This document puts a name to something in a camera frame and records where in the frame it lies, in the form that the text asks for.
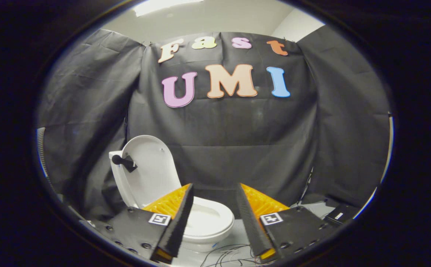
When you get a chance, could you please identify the grey ribbed hose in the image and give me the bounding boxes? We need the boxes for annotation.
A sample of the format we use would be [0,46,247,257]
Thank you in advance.
[36,127,57,194]

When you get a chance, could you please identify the black backdrop cloth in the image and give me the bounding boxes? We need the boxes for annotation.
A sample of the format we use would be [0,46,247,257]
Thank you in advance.
[37,25,392,223]

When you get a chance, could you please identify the tangle of thin cables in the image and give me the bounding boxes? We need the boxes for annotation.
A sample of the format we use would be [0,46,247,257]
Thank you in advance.
[200,243,275,267]

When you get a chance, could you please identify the black box with white label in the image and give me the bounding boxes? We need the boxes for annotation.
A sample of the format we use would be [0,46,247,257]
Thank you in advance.
[325,203,361,225]

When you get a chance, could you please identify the white toilet bowl with seat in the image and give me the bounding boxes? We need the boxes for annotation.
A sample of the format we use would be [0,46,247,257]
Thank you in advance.
[180,196,235,253]

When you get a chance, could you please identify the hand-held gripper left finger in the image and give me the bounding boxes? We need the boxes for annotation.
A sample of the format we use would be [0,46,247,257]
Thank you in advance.
[89,183,195,264]

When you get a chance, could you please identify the black toilet lid handle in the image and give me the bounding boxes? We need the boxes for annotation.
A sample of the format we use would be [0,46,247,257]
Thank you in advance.
[111,154,138,173]

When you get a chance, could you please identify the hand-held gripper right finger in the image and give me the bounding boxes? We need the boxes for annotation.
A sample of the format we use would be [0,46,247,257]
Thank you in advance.
[236,182,340,264]

